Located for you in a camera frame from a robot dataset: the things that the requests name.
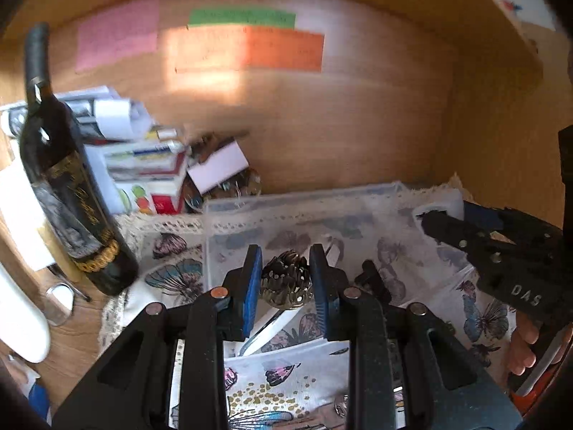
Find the glass bowl of small trinkets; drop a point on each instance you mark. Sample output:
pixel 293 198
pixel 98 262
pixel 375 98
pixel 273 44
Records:
pixel 232 188

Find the small glass jar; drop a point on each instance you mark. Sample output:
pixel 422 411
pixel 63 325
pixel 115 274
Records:
pixel 57 302

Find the white folded card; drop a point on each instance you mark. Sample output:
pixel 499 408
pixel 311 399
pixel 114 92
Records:
pixel 217 168

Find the black clip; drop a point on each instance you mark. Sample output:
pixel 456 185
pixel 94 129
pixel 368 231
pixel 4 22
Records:
pixel 374 280

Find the blue object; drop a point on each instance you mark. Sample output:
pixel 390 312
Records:
pixel 39 401

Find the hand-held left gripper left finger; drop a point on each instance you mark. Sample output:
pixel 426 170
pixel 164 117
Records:
pixel 252 289

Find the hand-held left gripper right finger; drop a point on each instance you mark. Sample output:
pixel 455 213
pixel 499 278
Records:
pixel 319 289

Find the person's right hand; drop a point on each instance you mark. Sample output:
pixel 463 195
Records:
pixel 521 347

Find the green paper note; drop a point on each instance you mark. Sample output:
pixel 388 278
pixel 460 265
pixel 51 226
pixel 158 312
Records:
pixel 241 18

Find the pile of papers and boxes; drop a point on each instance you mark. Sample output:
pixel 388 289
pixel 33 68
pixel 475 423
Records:
pixel 130 152

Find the dark wine bottle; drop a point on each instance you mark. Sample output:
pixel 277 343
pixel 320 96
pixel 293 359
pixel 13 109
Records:
pixel 74 197

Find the white curved plastic object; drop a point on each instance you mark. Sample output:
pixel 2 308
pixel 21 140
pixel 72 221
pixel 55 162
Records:
pixel 22 322

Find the white pen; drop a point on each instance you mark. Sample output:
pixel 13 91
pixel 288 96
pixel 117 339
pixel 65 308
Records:
pixel 268 329

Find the pink paper note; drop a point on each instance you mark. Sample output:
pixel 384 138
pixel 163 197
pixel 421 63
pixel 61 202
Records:
pixel 117 33

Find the orange paper note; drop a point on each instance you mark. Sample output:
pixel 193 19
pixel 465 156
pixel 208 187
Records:
pixel 268 49

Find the butterfly print tablecloth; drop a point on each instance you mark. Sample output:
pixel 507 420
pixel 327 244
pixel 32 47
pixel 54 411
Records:
pixel 170 268

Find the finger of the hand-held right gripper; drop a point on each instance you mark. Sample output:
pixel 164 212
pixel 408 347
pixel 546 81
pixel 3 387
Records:
pixel 443 229
pixel 487 218

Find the clear plastic storage box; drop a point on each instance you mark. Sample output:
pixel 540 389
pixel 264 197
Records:
pixel 313 215

